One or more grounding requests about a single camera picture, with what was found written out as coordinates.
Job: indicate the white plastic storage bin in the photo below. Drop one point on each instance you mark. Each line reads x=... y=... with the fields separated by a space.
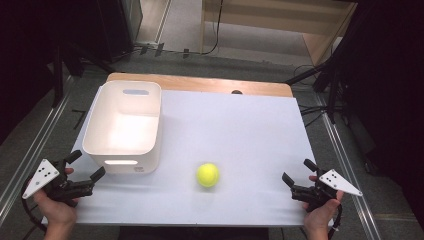
x=123 y=133

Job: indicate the wooden table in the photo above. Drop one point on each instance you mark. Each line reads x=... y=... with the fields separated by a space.
x=200 y=83

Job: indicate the black metal stand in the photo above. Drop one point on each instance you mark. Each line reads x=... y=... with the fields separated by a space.
x=58 y=73

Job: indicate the person's dark clothing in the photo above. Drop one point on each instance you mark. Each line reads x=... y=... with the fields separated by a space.
x=193 y=234

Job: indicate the light wooden furniture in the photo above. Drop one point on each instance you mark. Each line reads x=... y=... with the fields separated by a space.
x=276 y=20

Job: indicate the black tripod stand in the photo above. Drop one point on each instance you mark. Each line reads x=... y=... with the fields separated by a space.
x=331 y=90

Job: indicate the dark cabinet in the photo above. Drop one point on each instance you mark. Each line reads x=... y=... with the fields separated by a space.
x=120 y=26

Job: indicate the metal floor rail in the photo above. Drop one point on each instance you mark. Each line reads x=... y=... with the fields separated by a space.
x=30 y=156
x=350 y=173

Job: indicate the person's right hand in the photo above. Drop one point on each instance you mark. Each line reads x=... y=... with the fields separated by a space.
x=320 y=216

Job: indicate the person's left hand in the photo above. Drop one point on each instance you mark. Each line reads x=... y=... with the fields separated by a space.
x=58 y=213

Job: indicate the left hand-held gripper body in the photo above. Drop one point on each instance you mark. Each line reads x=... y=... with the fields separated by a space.
x=55 y=186

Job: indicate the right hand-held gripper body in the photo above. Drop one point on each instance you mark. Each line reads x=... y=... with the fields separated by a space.
x=315 y=195

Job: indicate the white table cover sheet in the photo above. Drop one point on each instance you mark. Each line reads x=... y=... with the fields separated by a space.
x=240 y=133

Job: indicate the yellow tennis ball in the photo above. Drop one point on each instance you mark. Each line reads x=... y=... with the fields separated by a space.
x=208 y=175

